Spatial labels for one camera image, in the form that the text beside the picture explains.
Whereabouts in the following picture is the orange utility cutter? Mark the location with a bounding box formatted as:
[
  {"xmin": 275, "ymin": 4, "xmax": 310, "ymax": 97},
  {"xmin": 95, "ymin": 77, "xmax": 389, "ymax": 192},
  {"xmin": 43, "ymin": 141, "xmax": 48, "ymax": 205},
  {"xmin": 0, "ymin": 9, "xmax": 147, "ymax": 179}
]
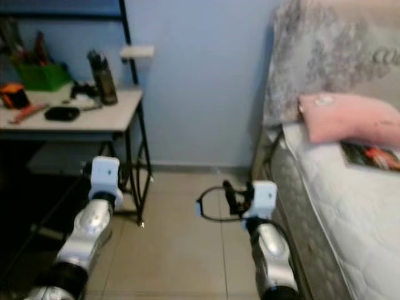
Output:
[{"xmin": 9, "ymin": 103, "xmax": 49, "ymax": 125}]

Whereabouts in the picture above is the dark drinking bottle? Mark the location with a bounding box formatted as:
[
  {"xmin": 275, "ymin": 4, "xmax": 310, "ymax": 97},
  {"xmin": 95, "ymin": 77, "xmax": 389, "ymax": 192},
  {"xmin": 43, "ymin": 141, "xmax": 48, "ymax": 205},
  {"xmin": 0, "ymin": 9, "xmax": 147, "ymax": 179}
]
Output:
[{"xmin": 87, "ymin": 50, "xmax": 118, "ymax": 106}]

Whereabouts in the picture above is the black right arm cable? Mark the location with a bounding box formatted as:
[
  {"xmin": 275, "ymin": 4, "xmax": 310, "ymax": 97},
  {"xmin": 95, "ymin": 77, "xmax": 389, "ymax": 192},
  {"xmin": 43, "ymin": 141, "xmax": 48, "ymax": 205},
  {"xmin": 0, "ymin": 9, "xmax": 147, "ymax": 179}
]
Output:
[{"xmin": 196, "ymin": 186, "xmax": 251, "ymax": 223}]

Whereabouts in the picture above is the green stationery basket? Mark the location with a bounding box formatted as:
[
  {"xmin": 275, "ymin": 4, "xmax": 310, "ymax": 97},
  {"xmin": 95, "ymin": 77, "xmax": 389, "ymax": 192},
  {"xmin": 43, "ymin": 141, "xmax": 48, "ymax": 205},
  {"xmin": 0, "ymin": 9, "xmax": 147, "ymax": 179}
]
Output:
[{"xmin": 16, "ymin": 62, "xmax": 73, "ymax": 92}]

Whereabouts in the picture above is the white top black frame desk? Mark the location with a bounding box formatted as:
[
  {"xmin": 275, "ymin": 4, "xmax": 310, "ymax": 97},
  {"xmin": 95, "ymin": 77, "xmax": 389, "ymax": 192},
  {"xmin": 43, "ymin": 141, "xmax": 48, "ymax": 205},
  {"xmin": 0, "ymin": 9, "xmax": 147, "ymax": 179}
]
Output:
[{"xmin": 0, "ymin": 86, "xmax": 154, "ymax": 229}]

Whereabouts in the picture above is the black metal headboard leg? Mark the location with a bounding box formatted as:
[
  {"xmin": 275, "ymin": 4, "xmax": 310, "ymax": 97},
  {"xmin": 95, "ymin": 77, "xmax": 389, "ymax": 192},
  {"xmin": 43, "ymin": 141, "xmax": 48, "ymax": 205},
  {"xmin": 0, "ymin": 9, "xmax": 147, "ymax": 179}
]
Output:
[{"xmin": 250, "ymin": 125, "xmax": 279, "ymax": 185}]

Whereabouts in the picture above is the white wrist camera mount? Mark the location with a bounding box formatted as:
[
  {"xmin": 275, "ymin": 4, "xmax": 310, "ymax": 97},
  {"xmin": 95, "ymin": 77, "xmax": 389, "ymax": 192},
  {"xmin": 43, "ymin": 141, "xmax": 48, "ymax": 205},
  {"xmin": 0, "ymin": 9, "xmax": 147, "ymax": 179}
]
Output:
[
  {"xmin": 89, "ymin": 156, "xmax": 123, "ymax": 199},
  {"xmin": 244, "ymin": 181, "xmax": 278, "ymax": 219}
]

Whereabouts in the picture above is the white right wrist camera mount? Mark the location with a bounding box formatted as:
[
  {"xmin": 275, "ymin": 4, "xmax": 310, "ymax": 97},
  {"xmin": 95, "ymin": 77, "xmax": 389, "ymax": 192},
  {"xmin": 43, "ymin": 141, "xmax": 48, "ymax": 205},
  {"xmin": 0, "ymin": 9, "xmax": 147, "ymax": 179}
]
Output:
[{"xmin": 244, "ymin": 181, "xmax": 278, "ymax": 219}]

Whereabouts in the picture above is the pink cartoon print pillow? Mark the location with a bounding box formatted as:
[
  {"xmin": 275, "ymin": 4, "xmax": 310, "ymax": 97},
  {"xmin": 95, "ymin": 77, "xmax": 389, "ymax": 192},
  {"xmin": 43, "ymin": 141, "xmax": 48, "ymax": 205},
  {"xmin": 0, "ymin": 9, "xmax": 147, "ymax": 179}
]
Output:
[{"xmin": 298, "ymin": 92, "xmax": 400, "ymax": 148}]

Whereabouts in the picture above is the patterned padded headboard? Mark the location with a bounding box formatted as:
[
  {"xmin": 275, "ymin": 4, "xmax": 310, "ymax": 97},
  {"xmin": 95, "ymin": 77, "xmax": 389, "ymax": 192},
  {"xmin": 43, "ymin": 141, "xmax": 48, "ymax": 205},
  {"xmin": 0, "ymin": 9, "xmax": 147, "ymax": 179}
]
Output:
[{"xmin": 262, "ymin": 0, "xmax": 400, "ymax": 129}]

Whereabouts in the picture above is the dark cover paperback book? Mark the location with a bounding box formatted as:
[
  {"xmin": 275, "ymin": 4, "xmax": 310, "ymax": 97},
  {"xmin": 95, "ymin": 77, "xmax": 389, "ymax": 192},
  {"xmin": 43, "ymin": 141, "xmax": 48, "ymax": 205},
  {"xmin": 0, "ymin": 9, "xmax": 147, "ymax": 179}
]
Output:
[{"xmin": 341, "ymin": 142, "xmax": 400, "ymax": 173}]

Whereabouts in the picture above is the white quilted mattress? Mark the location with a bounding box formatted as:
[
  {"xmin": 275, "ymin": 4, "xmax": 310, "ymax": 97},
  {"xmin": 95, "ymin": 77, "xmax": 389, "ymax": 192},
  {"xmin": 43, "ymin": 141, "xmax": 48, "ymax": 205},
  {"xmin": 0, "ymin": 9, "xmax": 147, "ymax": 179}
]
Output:
[{"xmin": 266, "ymin": 123, "xmax": 400, "ymax": 300}]

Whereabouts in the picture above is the orange and black box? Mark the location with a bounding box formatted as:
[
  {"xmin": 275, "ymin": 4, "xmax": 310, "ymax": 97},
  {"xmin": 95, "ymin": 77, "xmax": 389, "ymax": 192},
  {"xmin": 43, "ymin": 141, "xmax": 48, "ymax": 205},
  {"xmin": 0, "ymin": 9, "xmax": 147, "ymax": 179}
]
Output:
[{"xmin": 0, "ymin": 82, "xmax": 32, "ymax": 110}]

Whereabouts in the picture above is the white shelf block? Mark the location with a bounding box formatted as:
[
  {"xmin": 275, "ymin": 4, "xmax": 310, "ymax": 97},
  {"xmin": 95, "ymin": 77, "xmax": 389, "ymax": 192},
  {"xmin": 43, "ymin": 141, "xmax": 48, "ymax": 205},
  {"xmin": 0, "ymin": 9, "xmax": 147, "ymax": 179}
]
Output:
[{"xmin": 120, "ymin": 45, "xmax": 155, "ymax": 60}]

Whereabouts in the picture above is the dark metal desk shelf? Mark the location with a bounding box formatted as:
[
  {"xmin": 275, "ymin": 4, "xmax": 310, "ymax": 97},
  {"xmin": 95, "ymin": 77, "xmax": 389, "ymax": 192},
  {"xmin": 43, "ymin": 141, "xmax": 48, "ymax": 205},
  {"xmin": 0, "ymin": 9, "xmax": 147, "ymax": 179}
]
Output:
[{"xmin": 0, "ymin": 0, "xmax": 138, "ymax": 88}]

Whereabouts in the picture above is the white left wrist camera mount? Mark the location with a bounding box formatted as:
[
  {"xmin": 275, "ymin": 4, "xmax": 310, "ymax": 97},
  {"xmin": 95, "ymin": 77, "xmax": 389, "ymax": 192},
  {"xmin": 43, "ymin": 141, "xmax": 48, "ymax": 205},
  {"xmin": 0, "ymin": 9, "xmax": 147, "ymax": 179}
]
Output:
[{"xmin": 89, "ymin": 156, "xmax": 123, "ymax": 199}]

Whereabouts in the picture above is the black game controller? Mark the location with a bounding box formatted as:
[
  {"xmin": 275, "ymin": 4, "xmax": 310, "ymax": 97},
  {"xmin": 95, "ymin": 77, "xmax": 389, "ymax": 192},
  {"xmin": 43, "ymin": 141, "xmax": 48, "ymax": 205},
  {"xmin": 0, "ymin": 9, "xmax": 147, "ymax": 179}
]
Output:
[{"xmin": 70, "ymin": 81, "xmax": 101, "ymax": 101}]

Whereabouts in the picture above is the red handled tool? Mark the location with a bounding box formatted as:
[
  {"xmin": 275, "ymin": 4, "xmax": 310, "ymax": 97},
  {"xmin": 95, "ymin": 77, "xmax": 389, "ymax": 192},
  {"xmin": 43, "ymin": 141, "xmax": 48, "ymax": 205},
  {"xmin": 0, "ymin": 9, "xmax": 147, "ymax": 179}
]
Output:
[{"xmin": 34, "ymin": 31, "xmax": 51, "ymax": 65}]

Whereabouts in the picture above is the black flat case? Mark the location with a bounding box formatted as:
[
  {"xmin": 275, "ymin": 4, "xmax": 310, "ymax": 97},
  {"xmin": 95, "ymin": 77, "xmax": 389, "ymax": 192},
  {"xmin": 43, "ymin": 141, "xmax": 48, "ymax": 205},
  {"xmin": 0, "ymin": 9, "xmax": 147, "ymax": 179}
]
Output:
[{"xmin": 45, "ymin": 106, "xmax": 81, "ymax": 122}]

